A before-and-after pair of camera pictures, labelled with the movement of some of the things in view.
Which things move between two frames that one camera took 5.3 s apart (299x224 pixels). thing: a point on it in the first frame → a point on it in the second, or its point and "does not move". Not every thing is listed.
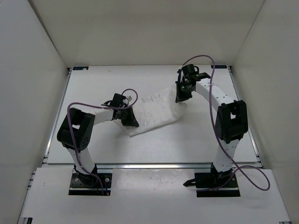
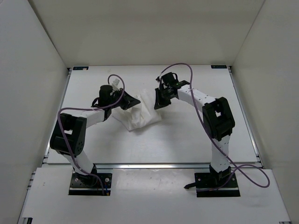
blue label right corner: [219, 66] does not move
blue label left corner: [76, 68] does not move
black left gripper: [131, 121] → [129, 101]
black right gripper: [180, 97] → [159, 103]
